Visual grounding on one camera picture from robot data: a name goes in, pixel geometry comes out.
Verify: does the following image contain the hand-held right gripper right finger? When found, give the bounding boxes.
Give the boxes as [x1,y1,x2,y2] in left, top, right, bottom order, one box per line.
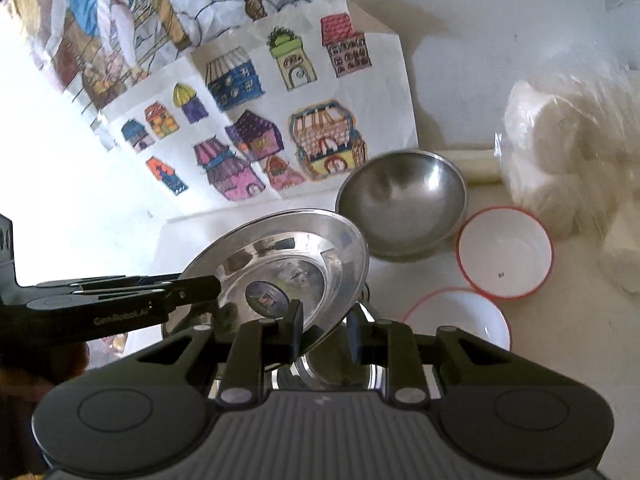
[347,303,521,406]

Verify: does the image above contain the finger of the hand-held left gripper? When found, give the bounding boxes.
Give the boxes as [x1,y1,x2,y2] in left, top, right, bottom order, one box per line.
[20,273,183,295]
[0,278,222,347]

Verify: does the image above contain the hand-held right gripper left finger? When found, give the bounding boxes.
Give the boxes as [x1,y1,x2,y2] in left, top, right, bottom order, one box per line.
[122,300,306,406]

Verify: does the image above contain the plain steel plate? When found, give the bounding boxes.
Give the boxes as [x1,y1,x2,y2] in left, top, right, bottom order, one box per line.
[161,305,387,392]

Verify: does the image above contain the steel plate with round label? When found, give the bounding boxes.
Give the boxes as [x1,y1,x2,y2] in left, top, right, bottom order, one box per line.
[179,208,370,357]

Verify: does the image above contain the white bowl with red rim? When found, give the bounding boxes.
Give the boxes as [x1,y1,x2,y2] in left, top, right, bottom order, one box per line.
[401,288,512,353]

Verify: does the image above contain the steel bowl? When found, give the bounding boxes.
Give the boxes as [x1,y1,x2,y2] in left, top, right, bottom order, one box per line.
[335,150,469,262]

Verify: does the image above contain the white bowl with dark speck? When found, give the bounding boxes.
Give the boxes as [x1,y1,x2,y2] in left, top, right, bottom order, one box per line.
[455,206,554,301]

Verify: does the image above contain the coloured houses drawing sheet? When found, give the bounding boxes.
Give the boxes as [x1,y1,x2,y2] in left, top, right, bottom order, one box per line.
[91,7,419,207]

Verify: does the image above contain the white candle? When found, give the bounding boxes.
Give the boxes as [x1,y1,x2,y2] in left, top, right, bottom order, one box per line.
[449,149,502,184]

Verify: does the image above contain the coloured figure drawing sheet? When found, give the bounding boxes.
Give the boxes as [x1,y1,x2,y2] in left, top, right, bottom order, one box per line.
[7,0,201,113]

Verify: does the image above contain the clear plastic bag white contents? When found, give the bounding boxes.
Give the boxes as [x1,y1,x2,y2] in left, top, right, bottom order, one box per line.
[494,35,640,306]

